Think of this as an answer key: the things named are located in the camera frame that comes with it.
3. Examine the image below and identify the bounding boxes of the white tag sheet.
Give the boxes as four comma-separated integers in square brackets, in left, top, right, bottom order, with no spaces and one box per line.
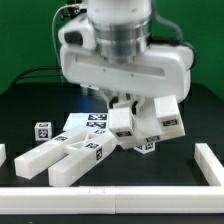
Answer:
[63,113,108,131]

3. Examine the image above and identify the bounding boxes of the black cables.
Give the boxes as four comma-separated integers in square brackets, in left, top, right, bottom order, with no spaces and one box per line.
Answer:
[13,66,64,86]

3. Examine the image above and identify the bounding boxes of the white L-shaped fence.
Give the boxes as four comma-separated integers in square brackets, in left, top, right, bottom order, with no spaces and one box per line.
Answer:
[0,143,224,214]

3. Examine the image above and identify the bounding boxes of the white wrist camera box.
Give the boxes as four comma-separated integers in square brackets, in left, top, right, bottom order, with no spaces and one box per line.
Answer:
[58,14,96,50]

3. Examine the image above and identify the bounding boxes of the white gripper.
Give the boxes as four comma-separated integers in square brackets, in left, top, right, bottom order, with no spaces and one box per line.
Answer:
[60,44,194,116]

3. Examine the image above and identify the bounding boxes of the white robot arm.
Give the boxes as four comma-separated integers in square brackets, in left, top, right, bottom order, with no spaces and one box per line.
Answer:
[58,0,195,109]

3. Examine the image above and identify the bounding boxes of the white chair seat part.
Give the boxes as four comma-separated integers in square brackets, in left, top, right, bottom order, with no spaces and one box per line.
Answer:
[118,98,185,149]

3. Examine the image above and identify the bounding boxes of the white cube nut with tag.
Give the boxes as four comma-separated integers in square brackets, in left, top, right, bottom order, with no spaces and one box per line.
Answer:
[135,143,155,154]

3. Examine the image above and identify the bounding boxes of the small white cube nut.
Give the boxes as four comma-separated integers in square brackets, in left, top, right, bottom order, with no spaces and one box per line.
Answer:
[34,122,52,141]

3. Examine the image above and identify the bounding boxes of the white chair back frame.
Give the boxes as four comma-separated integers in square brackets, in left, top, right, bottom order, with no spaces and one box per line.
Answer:
[14,127,117,187]

